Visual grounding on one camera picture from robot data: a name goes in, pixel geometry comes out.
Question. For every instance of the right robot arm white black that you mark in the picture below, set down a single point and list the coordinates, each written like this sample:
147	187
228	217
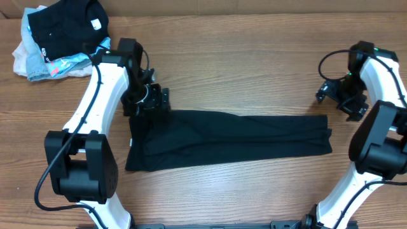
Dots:
372	93

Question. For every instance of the grey denim garment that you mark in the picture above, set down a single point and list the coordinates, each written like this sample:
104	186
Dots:
46	51

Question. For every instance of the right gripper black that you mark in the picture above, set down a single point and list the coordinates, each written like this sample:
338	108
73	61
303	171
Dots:
332	95

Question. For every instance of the pale pink garment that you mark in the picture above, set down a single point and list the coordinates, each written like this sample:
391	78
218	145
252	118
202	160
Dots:
28	61

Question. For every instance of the folded black shirt on pile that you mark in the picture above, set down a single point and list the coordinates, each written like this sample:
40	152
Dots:
69	27

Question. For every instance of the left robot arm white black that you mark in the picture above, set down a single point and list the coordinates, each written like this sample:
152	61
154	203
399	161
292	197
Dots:
82	172

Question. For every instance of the light blue printed garment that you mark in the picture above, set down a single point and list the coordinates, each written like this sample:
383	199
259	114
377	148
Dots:
77	65

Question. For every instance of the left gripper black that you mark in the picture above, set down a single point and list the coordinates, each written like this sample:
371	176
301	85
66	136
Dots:
163	100

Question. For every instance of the black t-shirt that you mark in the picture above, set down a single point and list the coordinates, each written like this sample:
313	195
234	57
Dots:
187	138

